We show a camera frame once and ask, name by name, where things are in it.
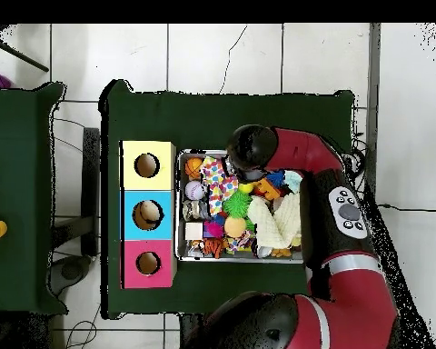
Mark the polka dot paper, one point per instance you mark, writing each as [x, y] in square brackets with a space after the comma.
[218, 181]

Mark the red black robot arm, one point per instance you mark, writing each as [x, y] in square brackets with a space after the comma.
[305, 149]

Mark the clear mesh bin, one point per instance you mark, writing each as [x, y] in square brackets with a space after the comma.
[210, 259]

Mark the green spiky ball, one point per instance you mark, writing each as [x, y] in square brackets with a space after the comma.
[237, 203]

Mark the white baseball toy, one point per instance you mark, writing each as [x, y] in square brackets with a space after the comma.
[195, 190]

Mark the orange basketball toy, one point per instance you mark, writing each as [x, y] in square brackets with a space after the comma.
[193, 168]

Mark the orange toy brick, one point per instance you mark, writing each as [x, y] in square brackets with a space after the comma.
[267, 189]

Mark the tiger plush toy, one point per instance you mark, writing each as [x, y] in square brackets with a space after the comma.
[213, 247]

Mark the blue spiky ball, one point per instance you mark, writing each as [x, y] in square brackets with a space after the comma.
[276, 178]

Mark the cream waffle cloth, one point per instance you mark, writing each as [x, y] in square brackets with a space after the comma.
[272, 225]

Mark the mint green cloth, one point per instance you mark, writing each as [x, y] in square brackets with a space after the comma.
[293, 180]

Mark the dark green table cloth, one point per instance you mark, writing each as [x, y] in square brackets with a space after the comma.
[167, 116]

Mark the black floor stand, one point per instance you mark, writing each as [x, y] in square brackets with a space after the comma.
[91, 189]

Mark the side table green cloth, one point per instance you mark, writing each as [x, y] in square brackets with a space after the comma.
[18, 163]

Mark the black tripod leg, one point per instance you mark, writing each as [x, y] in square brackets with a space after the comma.
[21, 55]

